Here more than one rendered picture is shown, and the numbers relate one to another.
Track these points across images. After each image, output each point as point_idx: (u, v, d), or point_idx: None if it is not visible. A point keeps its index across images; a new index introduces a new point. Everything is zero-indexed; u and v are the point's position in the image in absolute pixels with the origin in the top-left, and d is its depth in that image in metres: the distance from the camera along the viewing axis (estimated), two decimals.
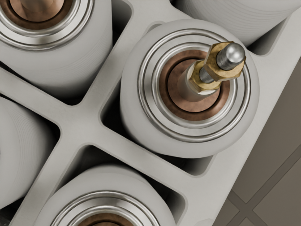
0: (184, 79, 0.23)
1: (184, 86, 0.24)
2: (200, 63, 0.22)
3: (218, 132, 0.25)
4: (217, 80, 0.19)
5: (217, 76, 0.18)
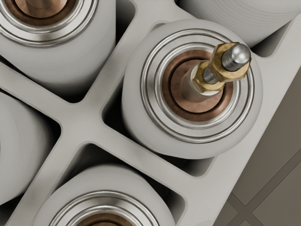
0: (188, 79, 0.23)
1: (187, 86, 0.24)
2: (204, 63, 0.22)
3: (221, 133, 0.25)
4: (221, 81, 0.18)
5: (221, 77, 0.18)
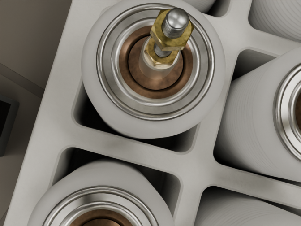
0: None
1: None
2: None
3: None
4: None
5: None
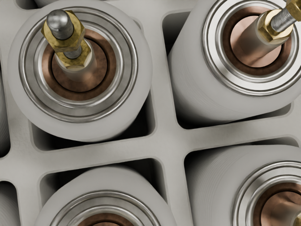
0: None
1: None
2: None
3: None
4: None
5: None
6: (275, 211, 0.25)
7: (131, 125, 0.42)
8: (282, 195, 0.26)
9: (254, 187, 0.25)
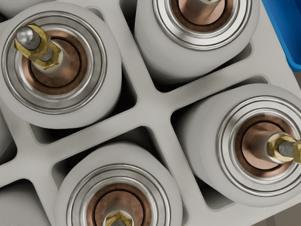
0: (126, 209, 0.26)
1: (122, 206, 0.27)
2: None
3: (70, 210, 0.28)
4: None
5: None
6: (252, 141, 0.29)
7: (118, 102, 0.45)
8: (255, 127, 0.30)
9: (230, 127, 0.29)
